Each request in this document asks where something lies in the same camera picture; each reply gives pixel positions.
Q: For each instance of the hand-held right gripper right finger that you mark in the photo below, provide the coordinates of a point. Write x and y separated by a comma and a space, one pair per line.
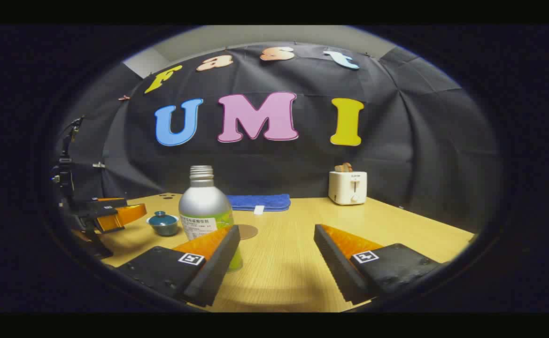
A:
335, 263

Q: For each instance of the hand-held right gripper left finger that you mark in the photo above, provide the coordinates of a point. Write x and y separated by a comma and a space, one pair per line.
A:
218, 263

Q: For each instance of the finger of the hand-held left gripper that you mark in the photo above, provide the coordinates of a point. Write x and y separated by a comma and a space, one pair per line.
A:
124, 217

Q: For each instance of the teal teacup white inside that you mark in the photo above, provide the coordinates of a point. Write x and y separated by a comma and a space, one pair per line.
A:
164, 230

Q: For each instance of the round brown coaster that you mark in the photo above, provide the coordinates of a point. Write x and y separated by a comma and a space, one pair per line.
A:
250, 232

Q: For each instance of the silver water bottle green label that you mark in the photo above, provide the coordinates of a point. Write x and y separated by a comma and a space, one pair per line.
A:
204, 202

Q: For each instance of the white toaster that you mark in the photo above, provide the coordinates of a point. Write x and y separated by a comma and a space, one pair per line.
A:
347, 188

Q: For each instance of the blue folded towel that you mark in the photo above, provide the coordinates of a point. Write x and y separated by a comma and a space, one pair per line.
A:
265, 202

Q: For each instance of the bread slice in toaster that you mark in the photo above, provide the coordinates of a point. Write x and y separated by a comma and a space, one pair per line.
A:
343, 167

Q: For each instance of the black backdrop cloth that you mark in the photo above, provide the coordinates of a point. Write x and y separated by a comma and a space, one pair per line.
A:
302, 159

